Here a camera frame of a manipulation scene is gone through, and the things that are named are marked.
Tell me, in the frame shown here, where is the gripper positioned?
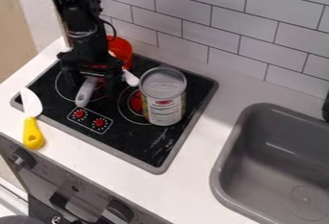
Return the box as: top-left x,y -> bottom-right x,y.
55,38 -> 141,109

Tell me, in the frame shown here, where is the orange pot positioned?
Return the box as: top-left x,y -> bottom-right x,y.
105,35 -> 136,71

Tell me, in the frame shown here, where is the toy stove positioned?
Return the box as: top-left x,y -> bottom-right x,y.
9,53 -> 220,176

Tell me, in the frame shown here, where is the toy can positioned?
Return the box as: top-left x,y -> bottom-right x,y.
137,66 -> 190,127

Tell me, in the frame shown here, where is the toy sink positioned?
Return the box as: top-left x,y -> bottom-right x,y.
208,102 -> 329,224

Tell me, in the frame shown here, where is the yellow handled toy knife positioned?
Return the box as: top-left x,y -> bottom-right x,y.
19,87 -> 47,151

